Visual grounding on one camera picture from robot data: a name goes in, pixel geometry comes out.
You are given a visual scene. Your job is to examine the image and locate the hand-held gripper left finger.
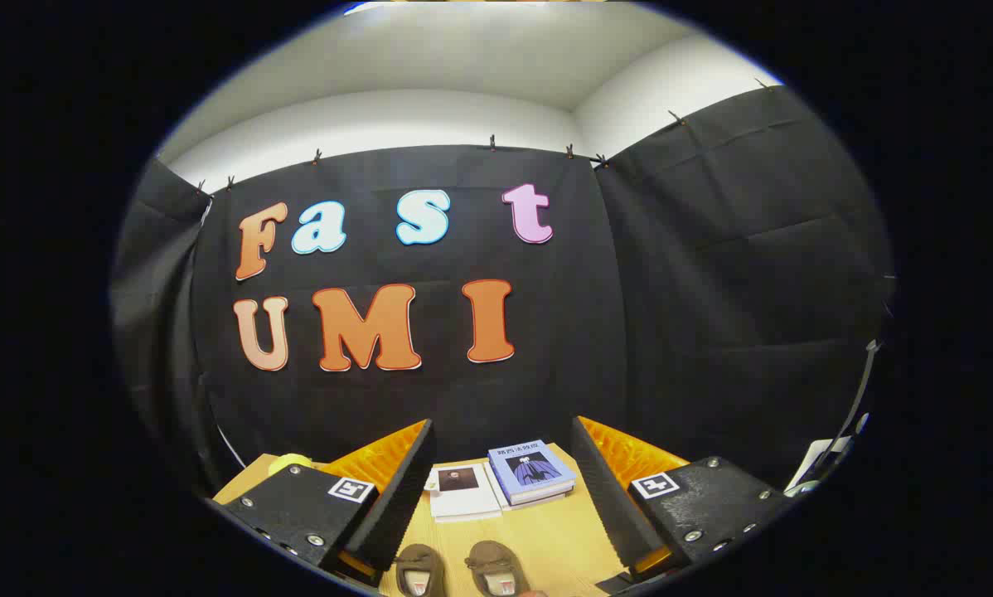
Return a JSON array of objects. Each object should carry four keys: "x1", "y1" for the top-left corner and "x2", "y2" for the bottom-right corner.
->
[{"x1": 209, "y1": 419, "x2": 438, "y2": 590}]

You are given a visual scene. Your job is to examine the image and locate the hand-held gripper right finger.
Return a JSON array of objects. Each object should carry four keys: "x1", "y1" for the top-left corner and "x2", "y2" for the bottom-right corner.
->
[{"x1": 569, "y1": 415, "x2": 798, "y2": 596}]

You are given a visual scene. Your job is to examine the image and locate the brown fuzzy shoe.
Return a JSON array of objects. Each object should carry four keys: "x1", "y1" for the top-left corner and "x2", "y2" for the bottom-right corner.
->
[
  {"x1": 464, "y1": 540, "x2": 535, "y2": 597},
  {"x1": 393, "y1": 543, "x2": 448, "y2": 597}
]

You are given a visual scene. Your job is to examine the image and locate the white cover book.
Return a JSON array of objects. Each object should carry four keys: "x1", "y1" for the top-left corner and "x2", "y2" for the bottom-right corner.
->
[{"x1": 424, "y1": 463, "x2": 503, "y2": 523}]

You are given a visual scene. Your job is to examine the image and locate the dark blue spine book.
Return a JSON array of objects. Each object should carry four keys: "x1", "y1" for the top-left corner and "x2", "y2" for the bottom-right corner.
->
[{"x1": 501, "y1": 479, "x2": 576, "y2": 508}]

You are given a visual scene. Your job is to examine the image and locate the blue cover book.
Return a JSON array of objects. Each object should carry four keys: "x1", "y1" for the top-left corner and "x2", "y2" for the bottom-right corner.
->
[{"x1": 487, "y1": 439, "x2": 578, "y2": 498}]

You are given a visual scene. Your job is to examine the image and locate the yellow plush toy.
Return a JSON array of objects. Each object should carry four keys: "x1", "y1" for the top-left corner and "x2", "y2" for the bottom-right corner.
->
[{"x1": 267, "y1": 453, "x2": 315, "y2": 478}]

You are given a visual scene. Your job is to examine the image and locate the row of small cloth clips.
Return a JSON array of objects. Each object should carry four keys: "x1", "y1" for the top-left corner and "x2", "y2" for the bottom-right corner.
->
[{"x1": 196, "y1": 76, "x2": 775, "y2": 193}]

